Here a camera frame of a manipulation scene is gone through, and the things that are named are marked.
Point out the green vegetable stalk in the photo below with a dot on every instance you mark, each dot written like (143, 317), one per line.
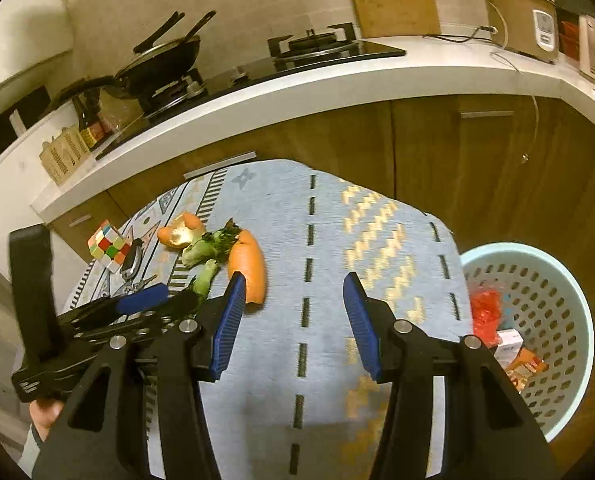
(205, 280)

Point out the person's left hand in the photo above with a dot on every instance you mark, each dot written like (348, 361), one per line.
(44, 414)

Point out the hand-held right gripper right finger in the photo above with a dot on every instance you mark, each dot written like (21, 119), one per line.
(362, 330)

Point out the grey cloth with yellow zigzags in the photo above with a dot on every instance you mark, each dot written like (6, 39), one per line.
(287, 210)

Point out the orange snack bag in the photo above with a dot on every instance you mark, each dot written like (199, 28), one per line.
(525, 366)

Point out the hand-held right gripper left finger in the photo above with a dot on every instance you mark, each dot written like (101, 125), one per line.
(227, 330)

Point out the black glass gas stove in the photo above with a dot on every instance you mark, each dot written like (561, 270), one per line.
(257, 67)

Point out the light blue plastic basket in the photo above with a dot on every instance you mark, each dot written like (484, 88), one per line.
(552, 265)

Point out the beige rice cooker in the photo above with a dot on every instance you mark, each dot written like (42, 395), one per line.
(512, 25)

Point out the red plastic container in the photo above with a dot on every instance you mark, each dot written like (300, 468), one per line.
(570, 40)

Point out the dark sauce bottle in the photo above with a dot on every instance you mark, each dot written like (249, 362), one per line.
(88, 125)

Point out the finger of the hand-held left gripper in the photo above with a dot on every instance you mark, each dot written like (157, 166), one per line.
(142, 298)
(172, 305)

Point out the colourful puzzle cube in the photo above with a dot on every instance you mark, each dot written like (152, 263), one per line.
(108, 246)

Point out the leafy green vegetable scrap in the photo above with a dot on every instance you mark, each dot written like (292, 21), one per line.
(212, 242)

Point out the person's left forearm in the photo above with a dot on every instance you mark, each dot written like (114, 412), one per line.
(29, 452)

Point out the dark metal tool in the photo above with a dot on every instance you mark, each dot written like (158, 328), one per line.
(135, 262)

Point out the curved orange peel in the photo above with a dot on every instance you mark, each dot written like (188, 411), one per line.
(177, 234)

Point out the long orange carrot peel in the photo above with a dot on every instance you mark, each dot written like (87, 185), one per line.
(248, 270)

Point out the red wrapper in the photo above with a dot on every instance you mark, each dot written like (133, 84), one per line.
(485, 315)

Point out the white printed carton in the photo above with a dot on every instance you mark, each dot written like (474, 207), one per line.
(507, 342)

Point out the black wok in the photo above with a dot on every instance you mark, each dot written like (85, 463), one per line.
(162, 65)

